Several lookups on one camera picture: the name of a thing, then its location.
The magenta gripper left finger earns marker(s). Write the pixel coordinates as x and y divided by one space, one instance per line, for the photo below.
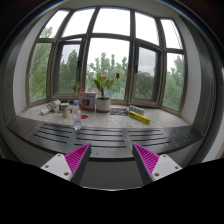
69 166

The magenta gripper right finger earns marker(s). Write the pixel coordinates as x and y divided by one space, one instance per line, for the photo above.
152 166

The clear plastic water bottle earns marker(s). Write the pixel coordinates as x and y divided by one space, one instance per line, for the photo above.
76 114

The dark slatted radiator cover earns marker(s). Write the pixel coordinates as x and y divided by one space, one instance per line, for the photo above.
107 144

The red round lid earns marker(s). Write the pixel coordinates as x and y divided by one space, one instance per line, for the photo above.
84 116

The yellow long box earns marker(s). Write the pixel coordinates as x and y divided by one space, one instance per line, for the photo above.
139 117

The small glass jar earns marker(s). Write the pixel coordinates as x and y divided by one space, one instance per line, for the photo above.
65 110

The light blue small pack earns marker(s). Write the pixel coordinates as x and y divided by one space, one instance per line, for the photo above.
136 109

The crumpled white packaging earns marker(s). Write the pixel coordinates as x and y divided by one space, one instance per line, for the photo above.
52 106

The dark printed booklet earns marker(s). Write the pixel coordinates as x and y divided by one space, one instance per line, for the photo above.
119 111

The white and red box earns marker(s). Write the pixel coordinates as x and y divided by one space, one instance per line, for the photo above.
87 101

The white pot with plant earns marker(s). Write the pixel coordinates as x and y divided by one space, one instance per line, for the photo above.
103 83

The brown window frame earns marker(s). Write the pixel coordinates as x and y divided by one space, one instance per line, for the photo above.
74 45

